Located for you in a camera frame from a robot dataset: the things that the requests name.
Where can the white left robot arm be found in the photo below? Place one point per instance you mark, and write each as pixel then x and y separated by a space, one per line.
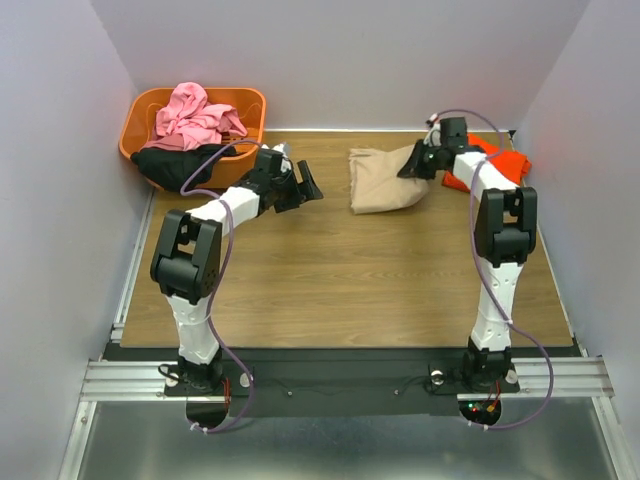
pixel 188 262

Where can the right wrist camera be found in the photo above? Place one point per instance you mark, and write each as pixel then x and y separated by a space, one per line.
pixel 449 133

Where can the beige t shirt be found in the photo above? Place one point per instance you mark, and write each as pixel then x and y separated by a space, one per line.
pixel 374 184

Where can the pink t shirt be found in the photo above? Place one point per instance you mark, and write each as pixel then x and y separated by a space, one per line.
pixel 190 121

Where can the orange plastic basket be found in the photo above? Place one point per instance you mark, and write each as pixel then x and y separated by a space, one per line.
pixel 249 102

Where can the white round knob left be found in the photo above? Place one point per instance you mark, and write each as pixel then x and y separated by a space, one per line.
pixel 245 380

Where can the silver round knob right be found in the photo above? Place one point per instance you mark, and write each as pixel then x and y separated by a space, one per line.
pixel 437 378

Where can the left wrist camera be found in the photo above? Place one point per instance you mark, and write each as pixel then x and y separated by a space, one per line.
pixel 274 161

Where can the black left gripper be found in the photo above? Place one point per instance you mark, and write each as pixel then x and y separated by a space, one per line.
pixel 310 192

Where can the folded orange t shirt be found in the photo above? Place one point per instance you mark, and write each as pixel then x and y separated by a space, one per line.
pixel 513 165

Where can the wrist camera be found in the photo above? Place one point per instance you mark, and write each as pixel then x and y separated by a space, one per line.
pixel 274 161
pixel 449 133

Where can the aluminium rail frame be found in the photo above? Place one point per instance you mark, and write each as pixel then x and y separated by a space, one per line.
pixel 321 277

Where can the black t shirt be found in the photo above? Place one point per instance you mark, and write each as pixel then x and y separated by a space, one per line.
pixel 170 169

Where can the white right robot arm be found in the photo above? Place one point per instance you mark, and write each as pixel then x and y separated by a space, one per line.
pixel 503 235

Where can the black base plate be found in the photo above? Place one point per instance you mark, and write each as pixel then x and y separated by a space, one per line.
pixel 289 382

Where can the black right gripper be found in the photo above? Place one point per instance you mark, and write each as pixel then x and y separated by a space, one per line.
pixel 426 158

